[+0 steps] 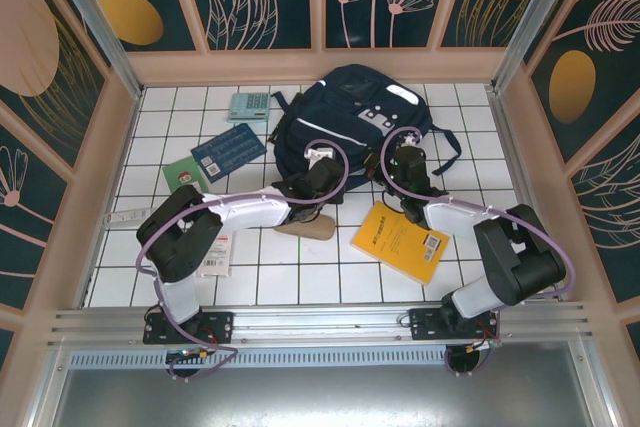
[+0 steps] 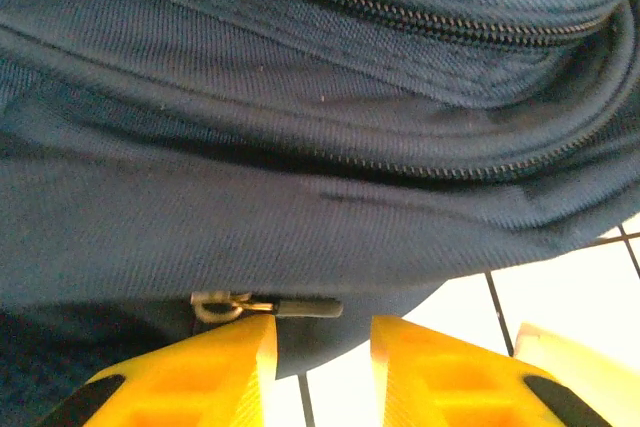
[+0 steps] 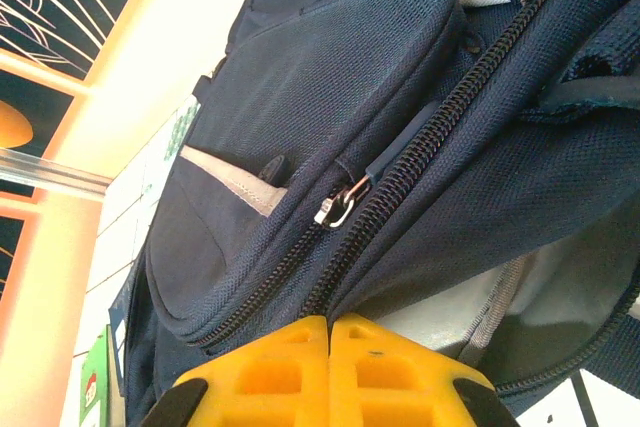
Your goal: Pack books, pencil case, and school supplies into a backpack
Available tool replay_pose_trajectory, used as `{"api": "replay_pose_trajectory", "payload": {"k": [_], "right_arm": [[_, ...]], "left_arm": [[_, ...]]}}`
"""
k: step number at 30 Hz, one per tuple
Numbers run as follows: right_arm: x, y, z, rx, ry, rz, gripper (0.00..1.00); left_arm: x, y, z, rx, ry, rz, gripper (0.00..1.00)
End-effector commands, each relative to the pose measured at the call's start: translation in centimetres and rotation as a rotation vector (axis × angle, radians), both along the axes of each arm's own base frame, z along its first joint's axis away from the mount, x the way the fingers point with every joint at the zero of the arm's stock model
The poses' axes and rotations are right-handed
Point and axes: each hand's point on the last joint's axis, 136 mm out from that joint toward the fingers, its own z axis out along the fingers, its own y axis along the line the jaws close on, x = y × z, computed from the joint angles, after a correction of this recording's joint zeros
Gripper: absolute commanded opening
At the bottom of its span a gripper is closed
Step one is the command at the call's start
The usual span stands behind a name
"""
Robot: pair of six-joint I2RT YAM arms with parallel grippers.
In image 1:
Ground green house notepad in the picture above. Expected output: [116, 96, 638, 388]
[162, 156, 206, 193]

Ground wall panel with single flower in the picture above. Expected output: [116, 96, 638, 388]
[0, 121, 70, 309]

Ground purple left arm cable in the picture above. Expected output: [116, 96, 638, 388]
[135, 138, 350, 383]

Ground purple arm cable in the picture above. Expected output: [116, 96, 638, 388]
[135, 138, 350, 383]
[380, 125, 577, 378]

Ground wall panel with white leaves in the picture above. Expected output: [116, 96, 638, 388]
[178, 0, 317, 54]

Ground light blue calculator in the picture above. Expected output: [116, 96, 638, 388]
[228, 91, 273, 123]

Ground aluminium side rail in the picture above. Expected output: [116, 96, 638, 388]
[487, 86, 571, 303]

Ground perforated metal cable tray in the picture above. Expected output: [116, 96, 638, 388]
[67, 350, 581, 369]

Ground small circuit board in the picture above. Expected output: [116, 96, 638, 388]
[166, 346, 212, 364]

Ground navy blue backpack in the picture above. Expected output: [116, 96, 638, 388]
[268, 63, 464, 196]

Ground yellow book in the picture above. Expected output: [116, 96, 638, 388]
[349, 200, 450, 287]

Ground wall panel with large pink circle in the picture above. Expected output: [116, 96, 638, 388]
[0, 0, 110, 171]

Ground tan pencil case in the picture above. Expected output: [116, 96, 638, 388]
[273, 214, 335, 242]

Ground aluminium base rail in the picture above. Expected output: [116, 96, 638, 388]
[47, 300, 594, 348]

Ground wall panel with pink fronds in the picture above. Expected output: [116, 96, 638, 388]
[569, 116, 640, 304]

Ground blue book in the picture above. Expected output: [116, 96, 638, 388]
[190, 121, 266, 182]

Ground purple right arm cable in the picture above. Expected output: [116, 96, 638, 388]
[380, 125, 577, 378]

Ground clear packaged stationery set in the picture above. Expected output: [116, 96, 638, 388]
[197, 234, 234, 279]

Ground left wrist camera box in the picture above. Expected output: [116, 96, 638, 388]
[304, 145, 335, 164]

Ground aluminium corner post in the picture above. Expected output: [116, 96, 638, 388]
[489, 0, 596, 93]
[42, 0, 146, 101]

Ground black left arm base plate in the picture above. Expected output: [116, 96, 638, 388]
[142, 310, 236, 346]

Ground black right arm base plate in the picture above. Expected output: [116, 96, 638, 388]
[408, 306, 501, 344]

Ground wall panel with orange oval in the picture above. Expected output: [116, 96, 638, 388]
[528, 0, 640, 164]

